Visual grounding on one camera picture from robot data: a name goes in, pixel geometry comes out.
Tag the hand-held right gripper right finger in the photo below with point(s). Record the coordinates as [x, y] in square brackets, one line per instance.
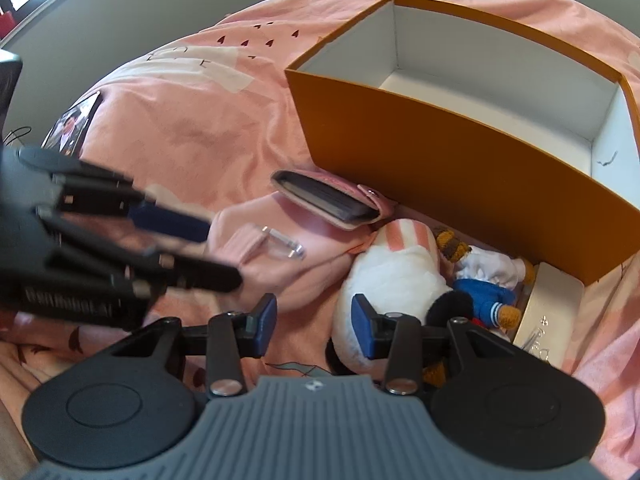
[362, 326]

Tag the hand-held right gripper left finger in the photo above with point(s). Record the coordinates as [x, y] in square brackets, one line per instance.
[264, 324]

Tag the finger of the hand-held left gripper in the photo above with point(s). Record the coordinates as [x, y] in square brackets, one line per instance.
[170, 222]
[200, 275]

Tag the panda plush toy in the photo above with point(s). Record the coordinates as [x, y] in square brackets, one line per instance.
[390, 270]

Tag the small clear bottle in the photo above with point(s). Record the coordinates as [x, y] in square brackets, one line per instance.
[282, 244]

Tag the brown plush toy blue outfit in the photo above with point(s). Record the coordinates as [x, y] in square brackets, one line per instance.
[480, 290]

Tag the grey brown box flap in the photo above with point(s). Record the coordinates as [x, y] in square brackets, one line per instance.
[325, 195]

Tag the orange cardboard box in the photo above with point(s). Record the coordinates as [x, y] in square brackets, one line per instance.
[450, 160]

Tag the white glasses case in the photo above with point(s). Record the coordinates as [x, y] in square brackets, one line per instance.
[550, 305]

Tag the pink folded cloth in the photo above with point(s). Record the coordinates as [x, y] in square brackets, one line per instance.
[300, 280]

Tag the pink printed blanket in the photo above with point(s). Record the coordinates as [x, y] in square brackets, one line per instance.
[200, 135]

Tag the black smartphone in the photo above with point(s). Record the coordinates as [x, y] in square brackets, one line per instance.
[75, 122]

